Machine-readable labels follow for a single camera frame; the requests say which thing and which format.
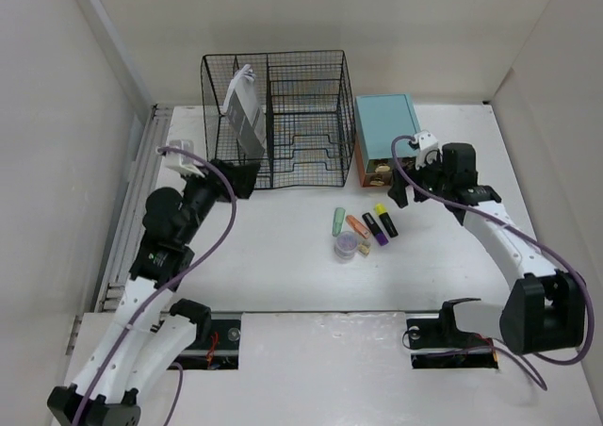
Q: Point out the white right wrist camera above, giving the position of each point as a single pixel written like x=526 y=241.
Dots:
x=427 y=148

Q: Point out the green highlighter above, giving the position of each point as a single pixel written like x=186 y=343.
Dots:
x=338 y=219

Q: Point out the clear jar purple contents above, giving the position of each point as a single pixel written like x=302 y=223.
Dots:
x=346 y=245

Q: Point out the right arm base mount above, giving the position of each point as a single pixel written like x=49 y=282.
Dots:
x=435 y=342

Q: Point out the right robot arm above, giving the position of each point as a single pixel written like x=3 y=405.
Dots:
x=548 y=308

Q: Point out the grey packaged notebook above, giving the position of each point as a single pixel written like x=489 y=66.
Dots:
x=245 y=114

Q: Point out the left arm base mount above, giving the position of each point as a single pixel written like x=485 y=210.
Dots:
x=216 y=349

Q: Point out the small beige eraser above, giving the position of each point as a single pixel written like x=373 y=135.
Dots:
x=364 y=249

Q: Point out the orange highlighter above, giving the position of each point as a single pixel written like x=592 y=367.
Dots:
x=358 y=227

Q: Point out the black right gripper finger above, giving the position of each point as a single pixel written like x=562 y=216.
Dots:
x=397 y=191
x=428 y=178

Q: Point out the yellow black highlighter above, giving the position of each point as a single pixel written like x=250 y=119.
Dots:
x=386 y=220

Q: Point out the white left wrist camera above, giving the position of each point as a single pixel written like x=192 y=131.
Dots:
x=178 y=156

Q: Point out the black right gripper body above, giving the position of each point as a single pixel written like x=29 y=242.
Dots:
x=446 y=180

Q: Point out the black wire mesh organizer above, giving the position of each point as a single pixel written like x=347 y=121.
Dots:
x=308 y=102

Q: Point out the teal drawer box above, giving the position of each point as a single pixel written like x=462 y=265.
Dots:
x=379 y=119

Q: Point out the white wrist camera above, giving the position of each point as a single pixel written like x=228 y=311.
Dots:
x=178 y=156
x=427 y=148

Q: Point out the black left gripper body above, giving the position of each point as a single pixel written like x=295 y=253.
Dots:
x=203 y=192

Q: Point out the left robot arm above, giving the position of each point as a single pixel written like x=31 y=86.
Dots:
x=149 y=328

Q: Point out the purple black highlighter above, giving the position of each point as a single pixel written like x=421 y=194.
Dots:
x=375 y=229

